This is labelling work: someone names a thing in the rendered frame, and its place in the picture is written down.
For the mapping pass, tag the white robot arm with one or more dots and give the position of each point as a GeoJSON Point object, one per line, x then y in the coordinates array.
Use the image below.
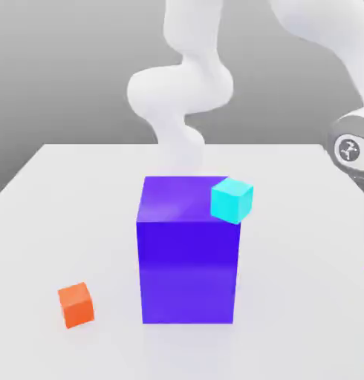
{"type": "Point", "coordinates": [182, 95]}

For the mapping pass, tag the small cyan cube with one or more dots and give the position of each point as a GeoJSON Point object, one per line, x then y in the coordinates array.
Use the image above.
{"type": "Point", "coordinates": [231, 200]}

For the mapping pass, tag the small orange cube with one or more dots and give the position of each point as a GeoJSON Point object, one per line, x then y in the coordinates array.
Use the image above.
{"type": "Point", "coordinates": [76, 305]}

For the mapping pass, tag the large purple box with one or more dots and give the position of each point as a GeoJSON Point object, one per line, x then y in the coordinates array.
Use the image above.
{"type": "Point", "coordinates": [186, 267]}

